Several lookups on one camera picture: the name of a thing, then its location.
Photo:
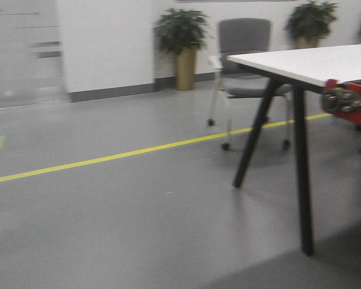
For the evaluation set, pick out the conveyor roller bearing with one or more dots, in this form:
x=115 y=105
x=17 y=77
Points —
x=339 y=99

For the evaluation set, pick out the grey office chair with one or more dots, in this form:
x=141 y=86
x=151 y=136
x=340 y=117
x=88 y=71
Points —
x=237 y=36

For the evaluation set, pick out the white table black legs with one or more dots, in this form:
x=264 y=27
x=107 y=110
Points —
x=306 y=70

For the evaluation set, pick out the potted plant tall planter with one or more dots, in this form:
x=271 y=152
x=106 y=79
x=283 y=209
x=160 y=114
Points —
x=182 y=33

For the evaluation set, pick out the red conveyor frame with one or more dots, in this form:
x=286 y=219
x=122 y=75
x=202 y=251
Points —
x=355 y=116

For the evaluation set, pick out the potted plant behind table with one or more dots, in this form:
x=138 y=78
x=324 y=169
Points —
x=310 y=22

